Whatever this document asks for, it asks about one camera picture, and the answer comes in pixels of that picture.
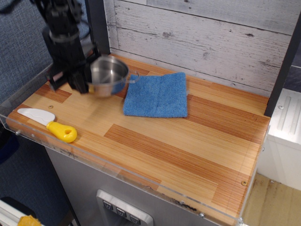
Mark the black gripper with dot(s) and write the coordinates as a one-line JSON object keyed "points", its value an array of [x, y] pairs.
{"points": [[71, 61]]}

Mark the stainless steel pot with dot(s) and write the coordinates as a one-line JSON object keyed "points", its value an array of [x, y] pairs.
{"points": [[109, 76]]}

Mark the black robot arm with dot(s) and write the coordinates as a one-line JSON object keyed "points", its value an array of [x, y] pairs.
{"points": [[61, 16]]}

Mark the blue towel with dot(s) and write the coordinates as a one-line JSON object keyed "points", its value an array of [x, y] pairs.
{"points": [[157, 96]]}

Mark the clear acrylic table guard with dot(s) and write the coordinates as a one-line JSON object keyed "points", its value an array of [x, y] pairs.
{"points": [[203, 162]]}

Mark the silver dispenser panel with buttons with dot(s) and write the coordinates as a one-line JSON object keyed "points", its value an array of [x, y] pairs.
{"points": [[110, 204]]}

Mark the yellow object at bottom left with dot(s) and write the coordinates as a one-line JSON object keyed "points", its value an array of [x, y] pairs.
{"points": [[28, 221]]}

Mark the white side appliance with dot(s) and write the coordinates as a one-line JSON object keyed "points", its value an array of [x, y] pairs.
{"points": [[280, 159]]}

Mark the white toy knife yellow handle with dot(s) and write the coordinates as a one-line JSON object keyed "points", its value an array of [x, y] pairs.
{"points": [[63, 132]]}

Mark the dark left vertical post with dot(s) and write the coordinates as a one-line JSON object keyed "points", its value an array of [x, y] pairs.
{"points": [[97, 20]]}

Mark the dark vertical post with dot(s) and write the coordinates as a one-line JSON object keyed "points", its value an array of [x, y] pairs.
{"points": [[97, 20], [284, 70]]}

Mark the dark right vertical post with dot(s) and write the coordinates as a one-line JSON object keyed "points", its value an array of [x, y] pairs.
{"points": [[284, 70]]}

